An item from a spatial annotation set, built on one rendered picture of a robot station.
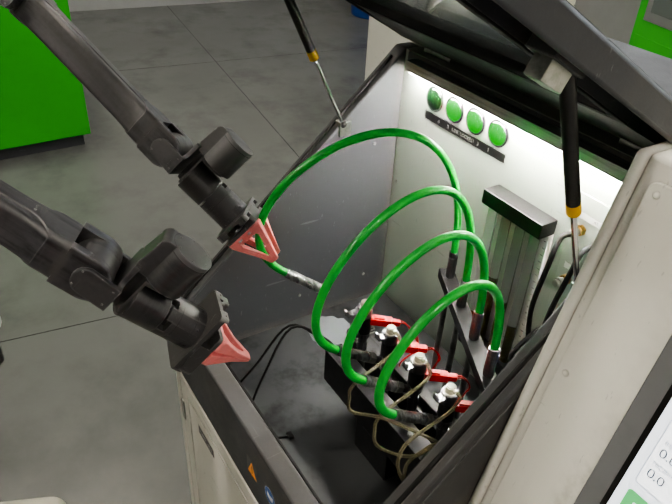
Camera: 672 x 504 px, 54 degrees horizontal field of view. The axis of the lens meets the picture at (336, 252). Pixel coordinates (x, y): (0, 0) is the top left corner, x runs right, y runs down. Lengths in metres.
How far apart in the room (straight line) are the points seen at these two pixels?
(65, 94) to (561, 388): 3.75
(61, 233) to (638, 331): 0.67
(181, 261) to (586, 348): 0.51
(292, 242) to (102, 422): 1.31
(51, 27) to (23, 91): 3.04
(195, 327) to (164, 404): 1.71
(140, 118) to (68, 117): 3.24
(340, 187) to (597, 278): 0.73
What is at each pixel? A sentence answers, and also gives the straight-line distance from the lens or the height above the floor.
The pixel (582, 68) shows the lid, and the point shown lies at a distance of 0.67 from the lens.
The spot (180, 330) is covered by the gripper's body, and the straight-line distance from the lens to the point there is 0.86.
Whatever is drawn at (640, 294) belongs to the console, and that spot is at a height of 1.41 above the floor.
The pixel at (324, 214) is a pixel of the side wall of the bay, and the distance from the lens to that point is 1.47.
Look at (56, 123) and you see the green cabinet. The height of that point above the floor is 0.18.
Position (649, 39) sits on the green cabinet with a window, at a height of 0.89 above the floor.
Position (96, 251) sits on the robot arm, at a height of 1.41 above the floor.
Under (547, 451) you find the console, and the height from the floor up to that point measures 1.16.
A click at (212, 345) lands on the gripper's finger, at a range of 0.88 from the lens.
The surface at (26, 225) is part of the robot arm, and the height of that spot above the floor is 1.45.
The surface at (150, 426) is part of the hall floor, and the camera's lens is 2.51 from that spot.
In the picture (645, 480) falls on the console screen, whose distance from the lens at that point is 0.89.
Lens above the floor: 1.86
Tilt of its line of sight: 34 degrees down
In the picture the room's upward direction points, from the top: 3 degrees clockwise
